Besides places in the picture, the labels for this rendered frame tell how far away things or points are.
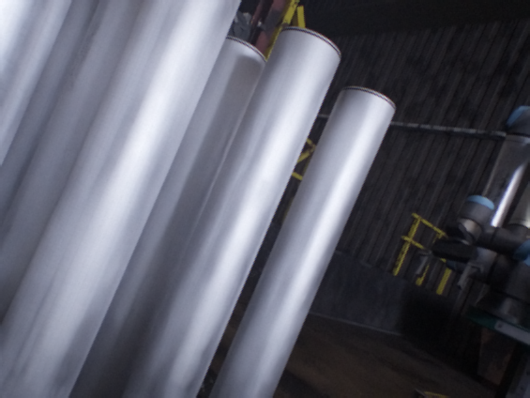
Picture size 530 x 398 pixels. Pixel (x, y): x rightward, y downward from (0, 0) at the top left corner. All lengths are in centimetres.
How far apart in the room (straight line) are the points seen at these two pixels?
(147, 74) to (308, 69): 38
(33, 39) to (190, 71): 25
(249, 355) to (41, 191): 66
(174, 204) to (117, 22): 47
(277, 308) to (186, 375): 30
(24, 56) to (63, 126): 36
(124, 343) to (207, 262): 42
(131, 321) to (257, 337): 35
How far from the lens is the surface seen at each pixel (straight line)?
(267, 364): 120
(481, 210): 164
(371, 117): 120
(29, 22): 74
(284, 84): 100
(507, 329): 195
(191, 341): 100
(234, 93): 123
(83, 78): 108
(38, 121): 135
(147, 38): 83
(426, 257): 157
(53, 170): 107
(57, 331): 85
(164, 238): 120
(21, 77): 74
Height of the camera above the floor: 71
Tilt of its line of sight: level
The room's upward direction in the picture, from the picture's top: 23 degrees clockwise
